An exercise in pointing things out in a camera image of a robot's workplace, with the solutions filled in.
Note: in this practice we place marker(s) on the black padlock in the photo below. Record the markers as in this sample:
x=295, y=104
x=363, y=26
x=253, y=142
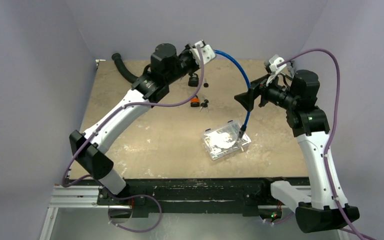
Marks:
x=193, y=80

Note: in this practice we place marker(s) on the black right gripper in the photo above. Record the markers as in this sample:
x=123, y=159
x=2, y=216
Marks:
x=255, y=94

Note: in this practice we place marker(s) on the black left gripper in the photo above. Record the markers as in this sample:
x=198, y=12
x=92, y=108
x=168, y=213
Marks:
x=187, y=52

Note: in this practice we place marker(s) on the orange padlock with keys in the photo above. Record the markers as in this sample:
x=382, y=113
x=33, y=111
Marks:
x=195, y=102

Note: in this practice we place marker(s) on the black aluminium base frame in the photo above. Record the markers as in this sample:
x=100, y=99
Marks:
x=246, y=196

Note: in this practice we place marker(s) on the clear plastic parts box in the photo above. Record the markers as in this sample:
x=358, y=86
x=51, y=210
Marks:
x=225, y=140

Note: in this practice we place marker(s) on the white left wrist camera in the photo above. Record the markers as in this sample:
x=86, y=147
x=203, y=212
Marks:
x=203, y=53

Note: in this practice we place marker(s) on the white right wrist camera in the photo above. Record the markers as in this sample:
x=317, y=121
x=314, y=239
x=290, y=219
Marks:
x=274, y=67

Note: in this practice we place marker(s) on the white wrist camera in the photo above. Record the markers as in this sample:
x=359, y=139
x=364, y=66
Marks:
x=274, y=67
x=203, y=53

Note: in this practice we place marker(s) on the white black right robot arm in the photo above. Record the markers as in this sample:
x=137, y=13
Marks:
x=327, y=208

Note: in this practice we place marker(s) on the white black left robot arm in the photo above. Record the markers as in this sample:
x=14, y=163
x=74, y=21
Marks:
x=166, y=66

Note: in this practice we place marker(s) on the black padlock key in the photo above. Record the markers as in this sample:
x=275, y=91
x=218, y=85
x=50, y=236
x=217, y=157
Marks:
x=205, y=83

